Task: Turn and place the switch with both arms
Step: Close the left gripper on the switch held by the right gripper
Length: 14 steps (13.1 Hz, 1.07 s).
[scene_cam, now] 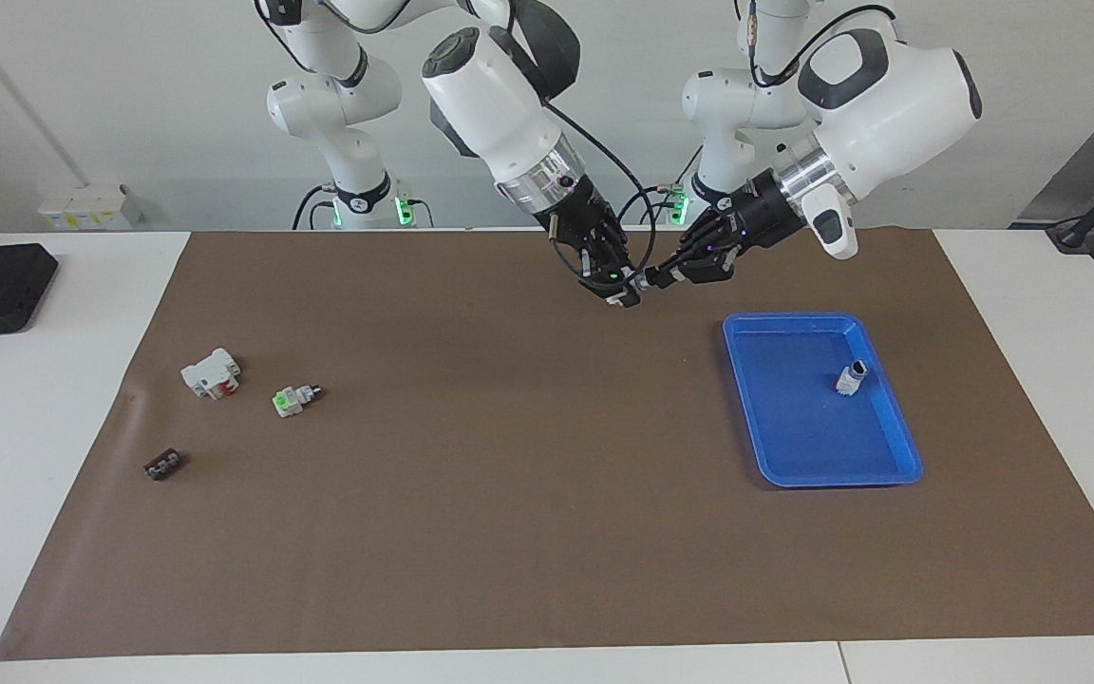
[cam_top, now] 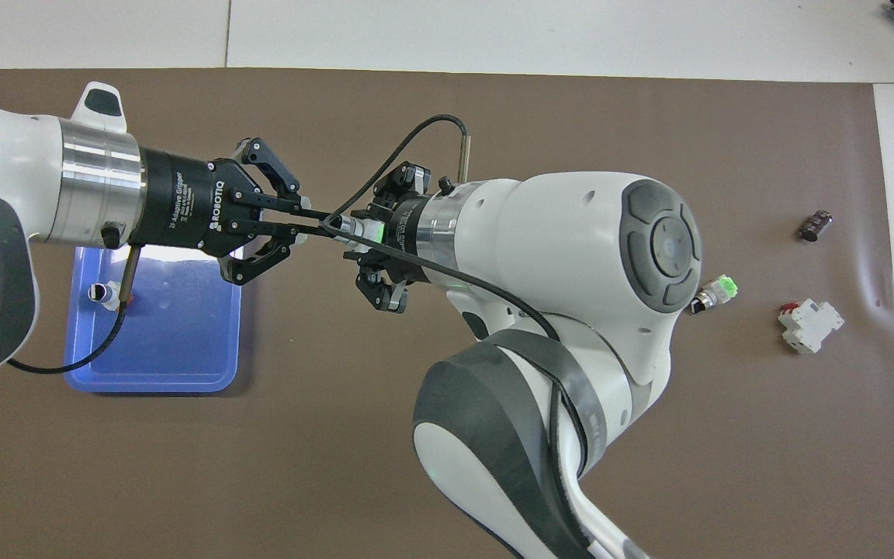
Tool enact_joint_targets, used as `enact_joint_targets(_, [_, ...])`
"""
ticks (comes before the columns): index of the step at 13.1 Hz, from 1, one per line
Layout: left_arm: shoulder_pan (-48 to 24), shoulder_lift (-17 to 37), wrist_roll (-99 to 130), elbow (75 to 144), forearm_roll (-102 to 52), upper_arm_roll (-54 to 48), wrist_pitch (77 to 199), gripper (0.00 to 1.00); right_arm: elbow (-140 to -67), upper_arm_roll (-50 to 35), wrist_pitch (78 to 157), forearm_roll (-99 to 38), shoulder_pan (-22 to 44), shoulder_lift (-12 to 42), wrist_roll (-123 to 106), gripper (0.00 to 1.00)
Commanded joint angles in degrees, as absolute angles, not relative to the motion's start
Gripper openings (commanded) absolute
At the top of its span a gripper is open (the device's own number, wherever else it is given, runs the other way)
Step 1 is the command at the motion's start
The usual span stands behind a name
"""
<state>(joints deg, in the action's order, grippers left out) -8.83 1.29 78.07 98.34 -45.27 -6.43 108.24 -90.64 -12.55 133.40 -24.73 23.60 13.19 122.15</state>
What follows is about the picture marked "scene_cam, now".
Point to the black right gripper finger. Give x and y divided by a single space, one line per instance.
597 278
628 280

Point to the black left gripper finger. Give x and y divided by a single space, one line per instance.
685 255
708 271

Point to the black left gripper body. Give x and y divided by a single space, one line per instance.
756 218

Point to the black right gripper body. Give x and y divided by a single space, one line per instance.
585 223

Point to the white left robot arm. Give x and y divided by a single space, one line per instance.
889 95

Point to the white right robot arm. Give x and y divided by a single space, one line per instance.
499 104

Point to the small grey white component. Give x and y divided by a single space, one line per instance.
851 380

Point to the blue plastic tray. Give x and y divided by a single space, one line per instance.
813 437

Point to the brown table mat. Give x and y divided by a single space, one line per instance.
509 494

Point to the white circuit breaker red lever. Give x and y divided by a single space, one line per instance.
207 372

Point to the small dark brown component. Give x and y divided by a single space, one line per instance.
163 465

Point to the white wall power strip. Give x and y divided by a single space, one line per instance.
91 207

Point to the white wall conduit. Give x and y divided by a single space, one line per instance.
25 104

